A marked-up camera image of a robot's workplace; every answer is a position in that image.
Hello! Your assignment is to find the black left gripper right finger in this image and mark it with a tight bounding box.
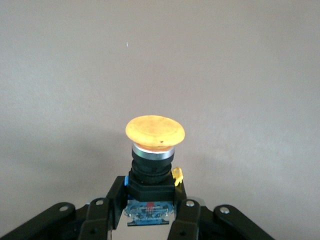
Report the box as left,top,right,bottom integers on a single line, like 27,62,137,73
167,180,276,240

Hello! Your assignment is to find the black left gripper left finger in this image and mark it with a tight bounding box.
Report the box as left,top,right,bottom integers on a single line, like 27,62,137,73
0,176,129,240

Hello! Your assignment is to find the yellow capped push button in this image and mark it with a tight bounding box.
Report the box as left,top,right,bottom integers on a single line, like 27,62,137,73
124,115,186,227

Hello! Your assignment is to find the brown table cover mat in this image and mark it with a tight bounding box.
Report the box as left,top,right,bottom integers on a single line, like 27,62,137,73
0,0,320,240

